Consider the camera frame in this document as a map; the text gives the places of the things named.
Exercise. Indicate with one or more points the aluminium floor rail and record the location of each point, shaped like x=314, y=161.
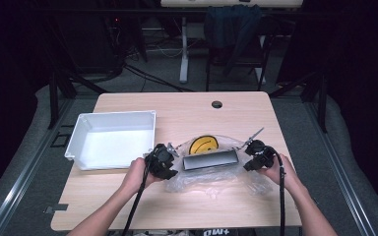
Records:
x=338, y=170
x=23, y=177

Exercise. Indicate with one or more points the black chair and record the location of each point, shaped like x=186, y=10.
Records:
x=265, y=59

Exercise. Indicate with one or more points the person's right hand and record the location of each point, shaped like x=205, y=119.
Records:
x=287, y=175

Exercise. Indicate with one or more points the black metal stand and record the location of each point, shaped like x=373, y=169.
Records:
x=53, y=98
x=323, y=105

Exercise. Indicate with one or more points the dark cloth on chair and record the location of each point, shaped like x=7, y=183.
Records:
x=231, y=26

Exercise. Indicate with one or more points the yellow round disc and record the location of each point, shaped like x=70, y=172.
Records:
x=201, y=146

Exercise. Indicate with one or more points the clear plastic bag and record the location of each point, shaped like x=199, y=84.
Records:
x=210, y=182

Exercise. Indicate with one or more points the dark grey box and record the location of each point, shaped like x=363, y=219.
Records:
x=210, y=160

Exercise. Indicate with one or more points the person's left hand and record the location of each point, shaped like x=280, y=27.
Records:
x=134, y=178

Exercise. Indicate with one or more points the white plastic tray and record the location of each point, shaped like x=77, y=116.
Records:
x=111, y=147

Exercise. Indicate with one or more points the grey tape strip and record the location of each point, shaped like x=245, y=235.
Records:
x=56, y=207

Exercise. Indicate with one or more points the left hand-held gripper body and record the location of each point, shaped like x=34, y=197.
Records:
x=159, y=159

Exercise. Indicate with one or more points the white desk leg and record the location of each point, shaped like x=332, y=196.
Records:
x=184, y=52

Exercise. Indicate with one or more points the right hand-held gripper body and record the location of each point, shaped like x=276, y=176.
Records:
x=262, y=152

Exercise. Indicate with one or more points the person's dark printed clothing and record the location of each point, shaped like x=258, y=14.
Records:
x=216, y=233

